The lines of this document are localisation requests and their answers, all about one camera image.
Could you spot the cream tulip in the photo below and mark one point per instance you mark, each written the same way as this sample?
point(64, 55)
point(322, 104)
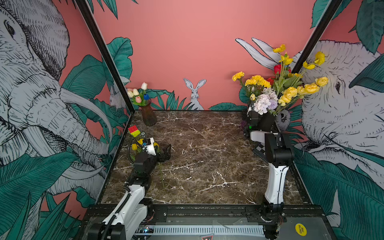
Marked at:
point(135, 92)

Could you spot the brown ribbed glass vase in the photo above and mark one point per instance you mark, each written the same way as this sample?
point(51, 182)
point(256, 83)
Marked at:
point(148, 114)

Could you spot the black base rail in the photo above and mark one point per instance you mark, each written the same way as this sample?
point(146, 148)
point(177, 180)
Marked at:
point(254, 213)

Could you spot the purple glass vase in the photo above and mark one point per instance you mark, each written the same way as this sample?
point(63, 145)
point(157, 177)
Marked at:
point(243, 124)

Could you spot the checkerboard calibration plate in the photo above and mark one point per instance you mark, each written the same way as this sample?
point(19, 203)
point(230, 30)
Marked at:
point(259, 150)

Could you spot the black left frame post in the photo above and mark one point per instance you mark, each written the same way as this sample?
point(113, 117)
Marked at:
point(100, 42)

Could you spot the yellow round sticker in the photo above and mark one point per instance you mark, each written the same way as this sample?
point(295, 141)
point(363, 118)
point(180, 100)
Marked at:
point(301, 229)

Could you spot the white ribbed cable duct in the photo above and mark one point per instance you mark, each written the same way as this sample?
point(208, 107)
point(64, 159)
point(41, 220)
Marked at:
point(256, 231)

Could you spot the yellow flower bouquet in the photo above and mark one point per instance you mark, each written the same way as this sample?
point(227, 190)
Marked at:
point(289, 87)

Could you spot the red yellow cube block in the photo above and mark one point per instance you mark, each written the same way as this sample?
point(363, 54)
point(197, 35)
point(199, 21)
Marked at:
point(134, 131)

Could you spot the black frame post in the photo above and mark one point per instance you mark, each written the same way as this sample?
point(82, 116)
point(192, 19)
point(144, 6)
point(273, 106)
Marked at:
point(100, 42)
point(327, 16)

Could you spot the white purple hydrangea bunch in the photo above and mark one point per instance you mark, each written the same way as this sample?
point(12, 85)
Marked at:
point(262, 97)

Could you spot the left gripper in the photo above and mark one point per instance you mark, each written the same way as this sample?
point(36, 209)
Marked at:
point(166, 155)

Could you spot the black right frame post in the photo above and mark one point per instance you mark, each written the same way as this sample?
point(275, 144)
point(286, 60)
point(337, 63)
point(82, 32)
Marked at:
point(327, 16)

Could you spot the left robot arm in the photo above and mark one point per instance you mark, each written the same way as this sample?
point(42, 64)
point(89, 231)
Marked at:
point(134, 208)

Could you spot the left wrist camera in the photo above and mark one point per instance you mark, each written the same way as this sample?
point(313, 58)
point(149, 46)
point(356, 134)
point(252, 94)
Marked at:
point(148, 146)

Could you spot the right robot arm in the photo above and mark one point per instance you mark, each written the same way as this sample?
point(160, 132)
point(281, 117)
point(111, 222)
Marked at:
point(276, 149)

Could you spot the white tulip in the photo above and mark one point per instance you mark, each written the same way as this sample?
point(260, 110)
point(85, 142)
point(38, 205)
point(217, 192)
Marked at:
point(144, 86)

